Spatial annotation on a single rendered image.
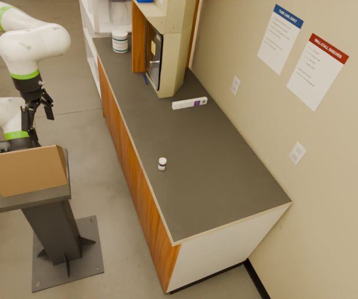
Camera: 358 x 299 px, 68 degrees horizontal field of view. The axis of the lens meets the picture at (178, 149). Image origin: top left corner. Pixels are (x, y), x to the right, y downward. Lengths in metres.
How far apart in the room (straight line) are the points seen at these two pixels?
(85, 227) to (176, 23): 1.67
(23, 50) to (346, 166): 1.30
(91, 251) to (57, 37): 1.64
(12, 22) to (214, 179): 1.16
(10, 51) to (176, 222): 0.94
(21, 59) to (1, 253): 1.73
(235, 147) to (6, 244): 1.84
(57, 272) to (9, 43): 1.66
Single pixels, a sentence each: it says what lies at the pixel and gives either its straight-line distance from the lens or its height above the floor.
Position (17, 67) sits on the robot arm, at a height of 1.58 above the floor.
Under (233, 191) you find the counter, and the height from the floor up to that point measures 0.94.
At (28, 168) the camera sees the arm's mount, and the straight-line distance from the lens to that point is 1.34.
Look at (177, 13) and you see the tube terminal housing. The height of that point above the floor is 1.53.
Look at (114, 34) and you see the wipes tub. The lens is 2.46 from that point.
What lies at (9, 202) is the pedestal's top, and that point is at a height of 0.94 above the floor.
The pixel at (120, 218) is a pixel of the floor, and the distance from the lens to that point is 2.38.
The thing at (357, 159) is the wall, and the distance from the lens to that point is 1.31.
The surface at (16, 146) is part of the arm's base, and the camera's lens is 1.35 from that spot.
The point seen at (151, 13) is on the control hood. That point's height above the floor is 1.51.
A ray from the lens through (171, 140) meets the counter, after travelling 1.64.
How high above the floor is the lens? 2.09
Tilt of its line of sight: 46 degrees down
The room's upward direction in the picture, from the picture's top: 10 degrees clockwise
